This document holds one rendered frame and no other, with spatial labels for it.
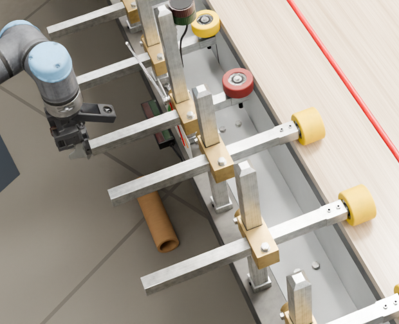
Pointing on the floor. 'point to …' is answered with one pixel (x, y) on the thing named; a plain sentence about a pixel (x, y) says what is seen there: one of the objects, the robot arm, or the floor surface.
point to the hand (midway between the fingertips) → (90, 153)
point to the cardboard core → (158, 222)
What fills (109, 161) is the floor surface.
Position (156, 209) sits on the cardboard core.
